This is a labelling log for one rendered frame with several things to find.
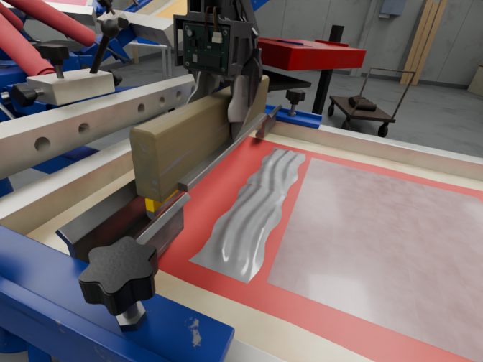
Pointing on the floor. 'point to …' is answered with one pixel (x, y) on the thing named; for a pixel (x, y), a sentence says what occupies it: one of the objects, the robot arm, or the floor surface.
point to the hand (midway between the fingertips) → (223, 126)
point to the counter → (477, 82)
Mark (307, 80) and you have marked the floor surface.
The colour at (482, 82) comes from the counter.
